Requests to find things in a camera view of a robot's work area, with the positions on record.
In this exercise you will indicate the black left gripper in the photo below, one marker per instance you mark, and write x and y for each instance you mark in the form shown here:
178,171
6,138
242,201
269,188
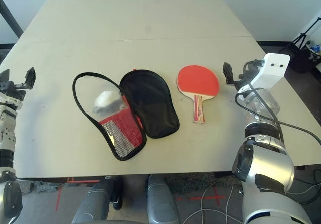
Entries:
13,91

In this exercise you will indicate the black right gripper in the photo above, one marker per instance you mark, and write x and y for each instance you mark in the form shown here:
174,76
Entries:
241,83

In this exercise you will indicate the red ping-pong paddle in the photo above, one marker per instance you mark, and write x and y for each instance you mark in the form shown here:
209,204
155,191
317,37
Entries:
198,81

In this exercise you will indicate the white grey plush toy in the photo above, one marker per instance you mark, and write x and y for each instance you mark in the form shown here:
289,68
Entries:
106,99

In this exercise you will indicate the red black paddle case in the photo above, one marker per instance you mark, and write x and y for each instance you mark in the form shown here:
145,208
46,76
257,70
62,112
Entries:
150,103

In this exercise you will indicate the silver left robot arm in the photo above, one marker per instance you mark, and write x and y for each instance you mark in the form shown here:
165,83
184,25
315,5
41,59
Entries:
6,133

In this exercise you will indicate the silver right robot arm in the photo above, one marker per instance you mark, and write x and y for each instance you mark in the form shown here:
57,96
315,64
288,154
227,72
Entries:
265,158

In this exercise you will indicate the black tripod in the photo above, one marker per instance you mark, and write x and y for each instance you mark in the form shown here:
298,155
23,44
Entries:
299,40

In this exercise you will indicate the dark speckled floor mat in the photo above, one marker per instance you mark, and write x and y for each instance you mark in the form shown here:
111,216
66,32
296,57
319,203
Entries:
195,181

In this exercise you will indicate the grey left robot leg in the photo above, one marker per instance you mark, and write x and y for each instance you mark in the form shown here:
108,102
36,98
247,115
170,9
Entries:
92,204

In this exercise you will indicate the grey robot leg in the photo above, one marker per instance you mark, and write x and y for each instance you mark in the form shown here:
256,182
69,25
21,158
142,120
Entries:
92,204
160,201

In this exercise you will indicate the grey right robot leg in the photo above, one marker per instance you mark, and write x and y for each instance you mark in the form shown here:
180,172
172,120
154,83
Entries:
160,201

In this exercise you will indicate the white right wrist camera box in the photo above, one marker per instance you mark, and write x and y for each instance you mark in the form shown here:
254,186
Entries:
270,70

